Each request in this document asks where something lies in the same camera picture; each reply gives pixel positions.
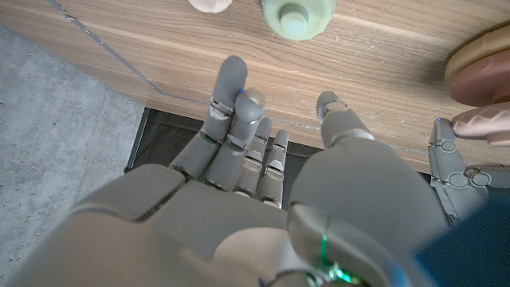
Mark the small beige hanoi disk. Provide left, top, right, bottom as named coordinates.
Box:
left=186, top=0, right=234, bottom=14

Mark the large orange hanoi disk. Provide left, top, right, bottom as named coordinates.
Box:
left=444, top=23, right=510, bottom=85

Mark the pink hanoi disk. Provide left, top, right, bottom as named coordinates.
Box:
left=452, top=102, right=510, bottom=147

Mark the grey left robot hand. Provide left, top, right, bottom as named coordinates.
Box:
left=428, top=117, right=510, bottom=228

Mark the green hanoi disk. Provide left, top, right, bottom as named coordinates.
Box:
left=261, top=0, right=337, bottom=41

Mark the blue right wrist connector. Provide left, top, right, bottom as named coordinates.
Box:
left=412, top=187, right=510, bottom=287

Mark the coral red hanoi disk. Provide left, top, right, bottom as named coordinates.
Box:
left=449, top=59, right=510, bottom=108

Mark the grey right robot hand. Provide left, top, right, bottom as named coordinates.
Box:
left=7, top=54, right=450, bottom=287

